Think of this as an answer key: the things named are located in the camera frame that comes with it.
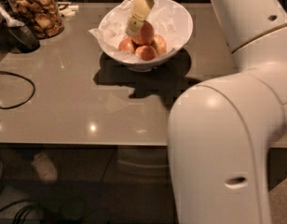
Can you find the small white packets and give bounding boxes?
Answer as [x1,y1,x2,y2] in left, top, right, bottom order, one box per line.
[59,4,79,17]

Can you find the silver scoop handle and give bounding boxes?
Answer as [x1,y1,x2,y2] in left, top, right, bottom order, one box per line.
[0,4,24,28]

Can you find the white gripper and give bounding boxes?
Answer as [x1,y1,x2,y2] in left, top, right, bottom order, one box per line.
[126,0,154,36]

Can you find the floor cables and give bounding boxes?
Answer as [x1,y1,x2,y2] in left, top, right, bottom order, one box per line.
[0,199,47,224]

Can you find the glass jar of dried chips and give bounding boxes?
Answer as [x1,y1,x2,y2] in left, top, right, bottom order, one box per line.
[8,0,64,39]

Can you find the black cable loop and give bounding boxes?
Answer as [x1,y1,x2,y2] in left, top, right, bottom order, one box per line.
[0,70,36,111]

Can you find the red apple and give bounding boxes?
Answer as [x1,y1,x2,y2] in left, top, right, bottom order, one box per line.
[135,45,157,61]
[118,37,136,53]
[152,35,167,55]
[131,21,155,46]

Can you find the white ceramic bowl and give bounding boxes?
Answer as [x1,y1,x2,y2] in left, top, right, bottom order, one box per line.
[97,0,194,73]

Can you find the black round appliance base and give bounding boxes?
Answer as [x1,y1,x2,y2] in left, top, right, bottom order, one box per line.
[8,25,40,53]

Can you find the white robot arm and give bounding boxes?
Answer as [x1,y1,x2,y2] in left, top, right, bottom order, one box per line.
[168,0,287,224]

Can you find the white shoe under table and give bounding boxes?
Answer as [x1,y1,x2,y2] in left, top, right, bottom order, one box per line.
[31,152,58,184]

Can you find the white paper bowl liner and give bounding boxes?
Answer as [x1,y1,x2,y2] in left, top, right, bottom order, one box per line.
[89,0,180,64]

